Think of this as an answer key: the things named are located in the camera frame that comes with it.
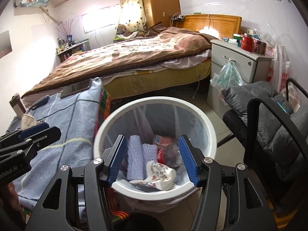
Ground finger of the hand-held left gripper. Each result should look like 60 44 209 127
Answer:
0 123 50 148
0 126 62 159

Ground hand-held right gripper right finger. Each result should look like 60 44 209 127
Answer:
178 135 276 231

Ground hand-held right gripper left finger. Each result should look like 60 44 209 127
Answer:
25 135 127 231

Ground plain white paper cup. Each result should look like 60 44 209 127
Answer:
21 114 38 128

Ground purple foam net sleeve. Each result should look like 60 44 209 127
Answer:
126 135 146 180
142 144 158 171

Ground clear plastic bottle red label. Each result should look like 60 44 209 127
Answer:
156 146 180 169

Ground patterned paper cup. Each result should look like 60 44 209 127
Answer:
144 160 177 190

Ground white round trash bin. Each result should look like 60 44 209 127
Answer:
93 96 218 201

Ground brown and white thermos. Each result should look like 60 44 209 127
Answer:
9 93 27 117

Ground dark remote control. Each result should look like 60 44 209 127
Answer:
30 95 50 110

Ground blue checked cloth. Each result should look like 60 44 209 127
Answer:
5 77 103 207

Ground clear bin liner bag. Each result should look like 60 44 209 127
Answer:
103 103 212 198

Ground colourful plaid cloth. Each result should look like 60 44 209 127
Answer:
94 88 132 222

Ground black tablet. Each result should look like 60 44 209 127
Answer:
60 79 93 99

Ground black office chair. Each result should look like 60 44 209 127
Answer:
223 77 308 208

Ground bed mattress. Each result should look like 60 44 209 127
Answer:
103 61 212 100

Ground cluttered small desk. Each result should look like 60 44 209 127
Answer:
56 40 91 64

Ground green printed plastic bag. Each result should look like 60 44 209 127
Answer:
210 60 245 95

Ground grey padded cushion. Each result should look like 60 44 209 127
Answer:
221 80 308 184

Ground bed with brown blanket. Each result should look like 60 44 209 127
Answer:
22 22 218 99

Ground dried branch bouquet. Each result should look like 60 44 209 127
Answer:
56 19 79 38

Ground white nightstand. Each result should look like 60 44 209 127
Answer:
207 39 274 109

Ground window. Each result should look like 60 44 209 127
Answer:
81 5 121 34

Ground red and white plastic bag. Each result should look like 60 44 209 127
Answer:
267 44 292 95

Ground brown teddy bear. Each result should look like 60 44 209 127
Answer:
115 24 145 39

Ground red jar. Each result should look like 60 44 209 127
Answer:
241 33 254 53

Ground green white boxes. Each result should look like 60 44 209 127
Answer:
232 32 245 45

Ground pink red box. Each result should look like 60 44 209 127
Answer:
253 38 268 55

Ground wooden headboard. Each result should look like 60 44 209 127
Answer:
177 14 242 40

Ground dotted curtain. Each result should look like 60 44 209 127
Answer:
117 0 147 33

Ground wooden wardrobe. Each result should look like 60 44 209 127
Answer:
140 0 181 28

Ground wall mirror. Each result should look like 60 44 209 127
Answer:
0 30 12 59

